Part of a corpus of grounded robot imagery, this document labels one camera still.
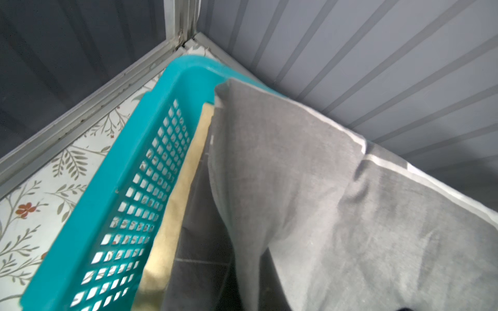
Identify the plain grey pillowcase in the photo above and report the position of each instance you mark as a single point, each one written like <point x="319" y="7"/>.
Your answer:
<point x="348" y="224"/>

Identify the dark grey checked pillowcase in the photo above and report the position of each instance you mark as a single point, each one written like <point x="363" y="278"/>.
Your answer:
<point x="203" y="275"/>

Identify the beige grey pillowcase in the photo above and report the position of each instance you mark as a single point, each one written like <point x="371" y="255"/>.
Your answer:
<point x="158" y="269"/>

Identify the teal plastic basket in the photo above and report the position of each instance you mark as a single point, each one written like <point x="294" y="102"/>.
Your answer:
<point x="98" y="258"/>

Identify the floral table mat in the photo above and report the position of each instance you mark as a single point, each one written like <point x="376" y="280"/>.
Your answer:
<point x="34" y="212"/>

